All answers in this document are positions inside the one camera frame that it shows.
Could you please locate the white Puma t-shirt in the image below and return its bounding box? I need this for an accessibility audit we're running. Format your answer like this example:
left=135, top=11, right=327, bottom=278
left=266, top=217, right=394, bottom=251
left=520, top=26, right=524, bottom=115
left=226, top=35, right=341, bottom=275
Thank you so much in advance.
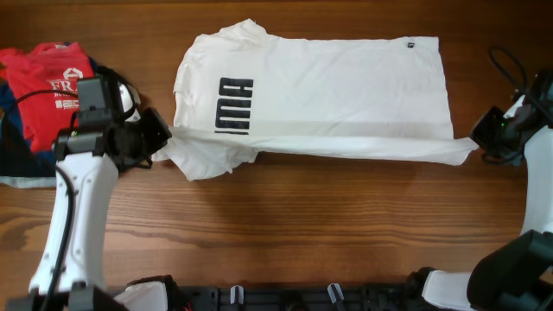
left=154, top=19, right=476, bottom=181

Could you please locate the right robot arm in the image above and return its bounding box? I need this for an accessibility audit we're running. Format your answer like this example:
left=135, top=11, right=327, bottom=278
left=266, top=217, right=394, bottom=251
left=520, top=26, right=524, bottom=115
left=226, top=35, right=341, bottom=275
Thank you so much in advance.
left=399, top=69, right=552, bottom=310

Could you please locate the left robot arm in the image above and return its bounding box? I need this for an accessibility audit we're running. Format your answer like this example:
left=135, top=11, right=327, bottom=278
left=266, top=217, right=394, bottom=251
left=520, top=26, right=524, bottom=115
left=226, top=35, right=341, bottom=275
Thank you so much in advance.
left=6, top=75, right=182, bottom=311

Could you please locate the red folded t-shirt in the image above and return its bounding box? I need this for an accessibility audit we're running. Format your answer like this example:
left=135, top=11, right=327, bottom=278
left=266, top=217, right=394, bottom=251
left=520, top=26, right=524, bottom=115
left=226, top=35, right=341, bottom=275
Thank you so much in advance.
left=1, top=42, right=95, bottom=152

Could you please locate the black folded garment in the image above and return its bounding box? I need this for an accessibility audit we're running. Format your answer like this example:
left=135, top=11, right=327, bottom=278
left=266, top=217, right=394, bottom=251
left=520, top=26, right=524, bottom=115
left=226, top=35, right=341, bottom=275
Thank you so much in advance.
left=1, top=66, right=140, bottom=178

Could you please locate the light blue folded garment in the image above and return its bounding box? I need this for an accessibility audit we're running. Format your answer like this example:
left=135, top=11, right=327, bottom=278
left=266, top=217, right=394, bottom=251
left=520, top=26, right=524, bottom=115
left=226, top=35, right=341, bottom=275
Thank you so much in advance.
left=0, top=112, right=57, bottom=190

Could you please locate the navy blue folded t-shirt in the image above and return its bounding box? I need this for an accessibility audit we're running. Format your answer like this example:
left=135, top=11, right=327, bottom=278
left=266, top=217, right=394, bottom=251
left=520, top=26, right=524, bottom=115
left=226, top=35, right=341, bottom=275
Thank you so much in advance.
left=1, top=60, right=55, bottom=169

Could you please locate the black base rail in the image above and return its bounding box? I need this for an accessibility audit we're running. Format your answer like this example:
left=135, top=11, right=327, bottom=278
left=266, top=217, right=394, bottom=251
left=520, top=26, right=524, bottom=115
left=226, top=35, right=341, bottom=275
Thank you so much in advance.
left=180, top=284, right=434, bottom=311

